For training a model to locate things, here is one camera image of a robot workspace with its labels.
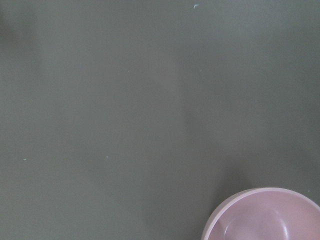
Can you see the small pink bowl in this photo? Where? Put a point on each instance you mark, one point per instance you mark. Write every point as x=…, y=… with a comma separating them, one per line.
x=268, y=213

